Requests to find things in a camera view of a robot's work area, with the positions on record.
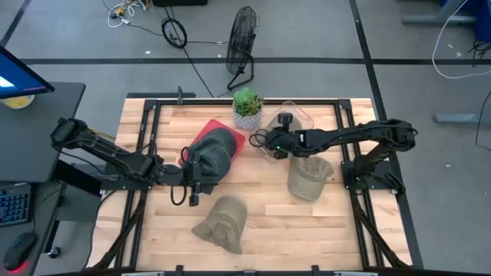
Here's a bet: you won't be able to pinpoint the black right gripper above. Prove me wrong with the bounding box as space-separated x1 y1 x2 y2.
267 128 308 160

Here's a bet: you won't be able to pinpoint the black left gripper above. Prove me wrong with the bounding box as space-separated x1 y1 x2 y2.
163 152 219 194

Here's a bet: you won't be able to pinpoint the dark green cap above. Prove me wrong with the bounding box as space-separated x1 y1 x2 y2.
186 127 238 186

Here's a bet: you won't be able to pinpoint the clear plastic bin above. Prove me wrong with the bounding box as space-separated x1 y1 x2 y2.
249 100 316 162

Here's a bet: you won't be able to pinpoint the succulent in white pot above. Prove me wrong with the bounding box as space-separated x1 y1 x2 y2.
232 87 265 132

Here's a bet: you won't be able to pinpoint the red plastic tray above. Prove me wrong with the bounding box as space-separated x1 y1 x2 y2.
178 117 246 166

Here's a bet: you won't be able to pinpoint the black floor fan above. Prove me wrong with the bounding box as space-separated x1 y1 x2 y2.
225 5 260 92

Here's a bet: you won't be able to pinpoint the black keyboard tray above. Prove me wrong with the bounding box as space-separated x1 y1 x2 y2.
0 182 66 276

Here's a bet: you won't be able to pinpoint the black desk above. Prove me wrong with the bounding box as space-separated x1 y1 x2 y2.
0 81 86 184

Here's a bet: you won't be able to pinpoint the black box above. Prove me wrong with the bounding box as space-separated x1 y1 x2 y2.
152 0 208 7

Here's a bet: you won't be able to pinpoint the grey desk foot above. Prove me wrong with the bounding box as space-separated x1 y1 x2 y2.
433 113 491 124

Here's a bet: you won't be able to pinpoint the black keyboard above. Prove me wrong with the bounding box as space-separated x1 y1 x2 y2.
0 182 32 228

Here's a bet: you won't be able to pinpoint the black computer mouse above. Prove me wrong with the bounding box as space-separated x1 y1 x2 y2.
2 232 38 272

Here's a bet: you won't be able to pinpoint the grey desk base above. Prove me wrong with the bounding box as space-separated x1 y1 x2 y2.
401 0 479 27

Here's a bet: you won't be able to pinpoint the yellow round bowl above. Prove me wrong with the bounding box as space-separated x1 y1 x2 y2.
0 94 36 110

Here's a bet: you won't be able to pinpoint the computer monitor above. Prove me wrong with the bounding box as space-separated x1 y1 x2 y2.
0 45 55 100

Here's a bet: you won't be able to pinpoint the blue object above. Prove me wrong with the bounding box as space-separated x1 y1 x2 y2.
440 0 491 43

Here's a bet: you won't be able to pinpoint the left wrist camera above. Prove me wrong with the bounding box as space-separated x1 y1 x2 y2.
187 183 201 208

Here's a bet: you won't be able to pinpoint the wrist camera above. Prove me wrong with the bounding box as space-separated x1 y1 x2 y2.
277 112 295 133
187 183 201 208

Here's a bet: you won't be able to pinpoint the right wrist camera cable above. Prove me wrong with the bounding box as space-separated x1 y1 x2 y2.
248 129 270 150

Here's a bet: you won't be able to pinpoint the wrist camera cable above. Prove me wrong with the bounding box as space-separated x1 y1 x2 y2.
170 184 189 207
248 129 270 150

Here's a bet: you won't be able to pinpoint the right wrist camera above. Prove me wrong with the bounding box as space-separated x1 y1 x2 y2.
277 112 295 133

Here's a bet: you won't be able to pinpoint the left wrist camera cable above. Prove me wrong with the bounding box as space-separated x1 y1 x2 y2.
170 184 189 207

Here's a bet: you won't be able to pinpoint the black aluminium table frame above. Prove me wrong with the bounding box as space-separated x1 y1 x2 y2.
86 97 414 271

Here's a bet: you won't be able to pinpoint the long black floor cable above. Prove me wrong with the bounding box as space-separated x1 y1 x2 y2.
163 5 215 97

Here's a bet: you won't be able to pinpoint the yellow cable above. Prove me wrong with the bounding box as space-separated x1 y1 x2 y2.
86 128 116 142

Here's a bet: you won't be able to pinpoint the coiled black cable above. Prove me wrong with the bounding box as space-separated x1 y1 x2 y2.
160 17 189 50

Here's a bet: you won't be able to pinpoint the white floor cable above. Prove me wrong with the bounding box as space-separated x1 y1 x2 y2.
431 0 491 81

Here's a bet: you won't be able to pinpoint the white cable bundle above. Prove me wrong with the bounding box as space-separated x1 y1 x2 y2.
106 0 149 28

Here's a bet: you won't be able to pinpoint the thin black cable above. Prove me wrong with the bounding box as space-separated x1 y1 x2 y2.
474 90 491 153

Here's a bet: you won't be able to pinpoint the tangled black cables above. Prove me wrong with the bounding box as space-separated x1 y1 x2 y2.
467 40 491 68

